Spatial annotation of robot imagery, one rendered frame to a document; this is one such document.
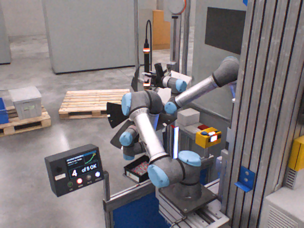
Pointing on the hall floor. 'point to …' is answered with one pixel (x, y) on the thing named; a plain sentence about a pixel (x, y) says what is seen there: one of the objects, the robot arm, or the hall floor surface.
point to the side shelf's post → (188, 144)
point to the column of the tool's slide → (175, 42)
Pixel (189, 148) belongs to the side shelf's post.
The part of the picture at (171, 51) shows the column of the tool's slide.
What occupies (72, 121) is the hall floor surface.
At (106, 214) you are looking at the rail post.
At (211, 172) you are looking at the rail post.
